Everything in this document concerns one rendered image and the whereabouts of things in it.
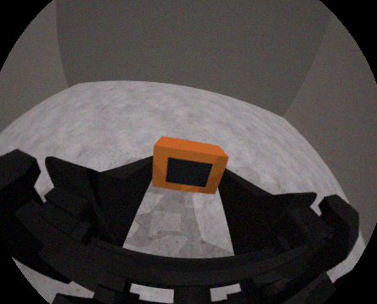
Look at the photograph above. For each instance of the orange block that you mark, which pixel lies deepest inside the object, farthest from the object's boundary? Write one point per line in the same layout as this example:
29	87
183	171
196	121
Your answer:
187	166

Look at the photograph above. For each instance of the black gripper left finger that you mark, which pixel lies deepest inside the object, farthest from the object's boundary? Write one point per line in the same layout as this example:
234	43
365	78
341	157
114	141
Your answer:
115	194

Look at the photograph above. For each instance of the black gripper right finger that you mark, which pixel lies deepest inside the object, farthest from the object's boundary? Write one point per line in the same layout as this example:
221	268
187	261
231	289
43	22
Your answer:
251	211

